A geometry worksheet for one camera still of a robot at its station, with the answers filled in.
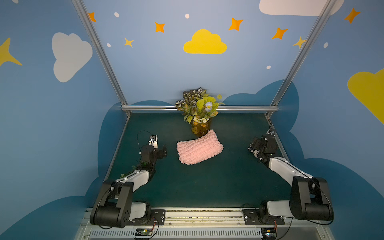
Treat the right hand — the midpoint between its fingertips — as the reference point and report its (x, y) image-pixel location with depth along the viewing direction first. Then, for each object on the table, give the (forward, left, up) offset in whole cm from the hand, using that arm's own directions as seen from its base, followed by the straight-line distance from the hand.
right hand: (265, 140), depth 91 cm
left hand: (-6, +67, 0) cm, 68 cm away
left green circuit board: (-50, +66, -12) cm, 84 cm away
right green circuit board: (-47, +5, -13) cm, 49 cm away
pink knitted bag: (-10, +46, -2) cm, 47 cm away
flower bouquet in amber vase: (+17, +43, +9) cm, 47 cm away
